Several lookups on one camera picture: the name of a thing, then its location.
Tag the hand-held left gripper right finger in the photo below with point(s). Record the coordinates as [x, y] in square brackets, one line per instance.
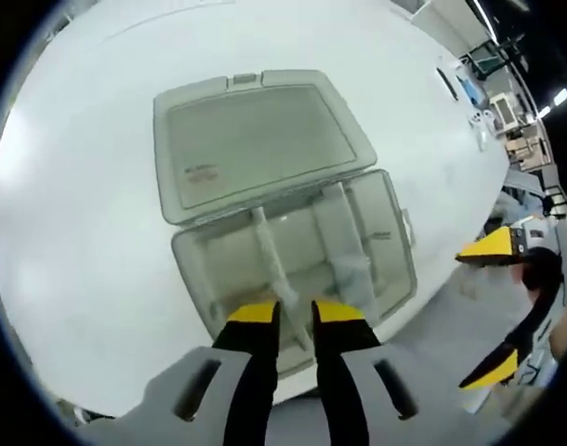
[339, 381]

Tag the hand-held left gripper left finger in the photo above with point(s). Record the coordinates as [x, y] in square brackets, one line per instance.
[251, 371]

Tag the clear plastic divider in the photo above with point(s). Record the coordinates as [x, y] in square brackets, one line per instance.
[346, 241]
[274, 260]

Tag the grey transparent guide fixture box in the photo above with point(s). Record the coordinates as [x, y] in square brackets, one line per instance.
[246, 139]

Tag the white game controller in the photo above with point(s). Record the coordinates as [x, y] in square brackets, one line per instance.
[481, 127]

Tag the blue flat device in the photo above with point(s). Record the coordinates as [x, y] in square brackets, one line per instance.
[471, 90]

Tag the black remote control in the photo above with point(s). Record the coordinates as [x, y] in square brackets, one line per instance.
[447, 83]

